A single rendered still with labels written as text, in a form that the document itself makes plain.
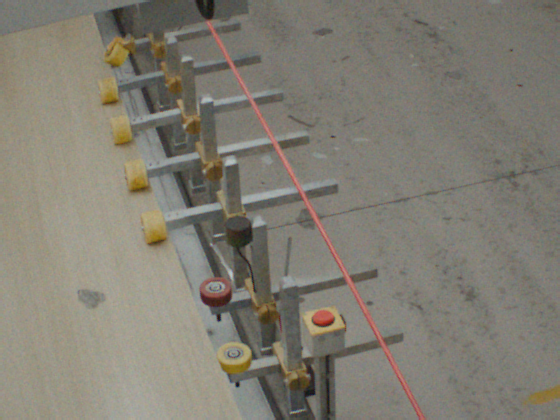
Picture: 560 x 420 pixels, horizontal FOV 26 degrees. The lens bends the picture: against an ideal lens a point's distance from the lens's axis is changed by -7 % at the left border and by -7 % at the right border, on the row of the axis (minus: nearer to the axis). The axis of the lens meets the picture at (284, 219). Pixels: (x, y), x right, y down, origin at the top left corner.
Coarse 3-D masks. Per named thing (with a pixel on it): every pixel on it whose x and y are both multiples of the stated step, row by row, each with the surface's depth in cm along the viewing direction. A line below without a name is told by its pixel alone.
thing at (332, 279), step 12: (372, 264) 327; (324, 276) 324; (336, 276) 324; (360, 276) 325; (372, 276) 327; (276, 288) 321; (300, 288) 322; (312, 288) 323; (324, 288) 324; (240, 300) 319; (276, 300) 322; (216, 312) 318
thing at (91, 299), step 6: (78, 294) 315; (84, 294) 315; (90, 294) 313; (96, 294) 314; (102, 294) 314; (78, 300) 314; (84, 300) 313; (90, 300) 312; (96, 300) 313; (102, 300) 313; (90, 306) 312; (96, 306) 312
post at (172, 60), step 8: (168, 40) 380; (176, 40) 380; (168, 48) 381; (176, 48) 382; (168, 56) 383; (176, 56) 383; (168, 64) 384; (176, 64) 385; (168, 72) 387; (176, 72) 387; (176, 96) 392; (176, 104) 393; (176, 128) 399; (176, 136) 400; (184, 136) 401
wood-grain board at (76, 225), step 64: (0, 64) 419; (64, 64) 414; (0, 128) 384; (64, 128) 381; (0, 192) 355; (64, 192) 353; (128, 192) 351; (0, 256) 330; (64, 256) 329; (128, 256) 328; (0, 320) 308; (64, 320) 308; (128, 320) 307; (192, 320) 307; (0, 384) 289; (64, 384) 289; (128, 384) 289; (192, 384) 288
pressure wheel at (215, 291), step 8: (208, 280) 318; (216, 280) 318; (224, 280) 317; (200, 288) 315; (208, 288) 316; (216, 288) 315; (224, 288) 315; (200, 296) 316; (208, 296) 313; (216, 296) 313; (224, 296) 313; (232, 296) 317; (208, 304) 314; (216, 304) 314; (224, 304) 315
